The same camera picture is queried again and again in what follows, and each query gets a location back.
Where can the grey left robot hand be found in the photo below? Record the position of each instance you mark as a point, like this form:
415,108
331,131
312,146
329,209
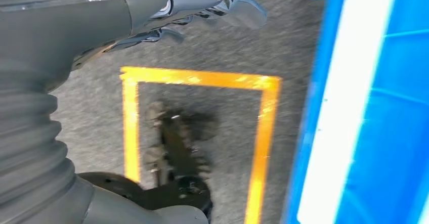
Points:
67,28

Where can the blue metal shelf rack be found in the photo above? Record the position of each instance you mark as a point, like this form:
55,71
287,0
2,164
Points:
310,122

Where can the yellow floor tape square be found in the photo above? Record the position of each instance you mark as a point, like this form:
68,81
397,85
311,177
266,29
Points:
130,122

